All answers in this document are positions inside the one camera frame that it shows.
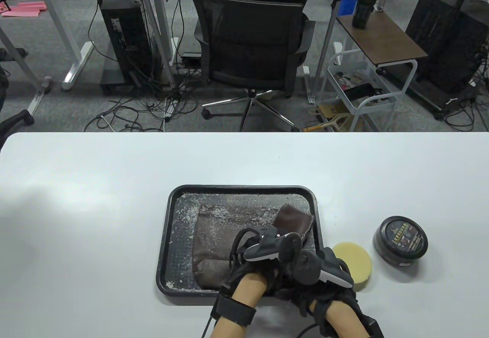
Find person's right hand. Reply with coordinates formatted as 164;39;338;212
275;272;358;318

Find person's left hand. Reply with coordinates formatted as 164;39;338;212
221;226;293;297

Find black round hand tracker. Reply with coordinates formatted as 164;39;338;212
243;226;302;264
294;247;353;288

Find brown microfibre cloth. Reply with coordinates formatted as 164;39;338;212
272;203;315;247

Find brown leather bag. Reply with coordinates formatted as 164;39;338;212
192;204;291;289

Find black plastic tray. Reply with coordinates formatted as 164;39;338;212
156;184;325;307

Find black leather care cream jar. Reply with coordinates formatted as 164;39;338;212
373;216;428;267

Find person's right forearm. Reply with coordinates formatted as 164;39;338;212
309;300;368;338

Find person's left forearm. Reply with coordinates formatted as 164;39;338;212
208;273;268;338

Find yellow round sponge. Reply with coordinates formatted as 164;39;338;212
332;242;373;292

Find cardboard box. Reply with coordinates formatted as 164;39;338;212
317;101;363;132

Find white power strip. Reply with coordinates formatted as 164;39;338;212
162;99;180;121

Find white metal trolley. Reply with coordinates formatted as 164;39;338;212
317;42;419;132

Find flat black device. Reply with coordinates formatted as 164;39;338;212
344;83;382;102

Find black mesh office chair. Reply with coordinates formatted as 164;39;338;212
191;0;316;132

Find brown wooden trolley top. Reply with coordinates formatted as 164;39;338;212
336;10;428;67

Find black computer tower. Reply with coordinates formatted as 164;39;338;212
100;0;153;94

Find black water bottle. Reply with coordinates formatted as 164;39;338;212
352;0;379;29

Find black equipment case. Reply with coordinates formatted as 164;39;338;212
382;0;489;121

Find white desk leg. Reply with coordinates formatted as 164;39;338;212
0;25;53;116

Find dark desk with white legs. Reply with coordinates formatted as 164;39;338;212
0;0;117;91

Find pink sheets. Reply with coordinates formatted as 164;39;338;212
0;2;47;18

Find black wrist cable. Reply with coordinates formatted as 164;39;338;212
298;323;321;338
201;314;215;338

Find black wrist strap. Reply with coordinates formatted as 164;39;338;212
317;288;384;338
211;294;257;327

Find wooden handle brush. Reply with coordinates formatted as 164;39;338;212
303;115;344;132

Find tangled black floor cables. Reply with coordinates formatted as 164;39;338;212
84;90;199;132

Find black cable bundle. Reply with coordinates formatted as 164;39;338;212
443;48;489;132

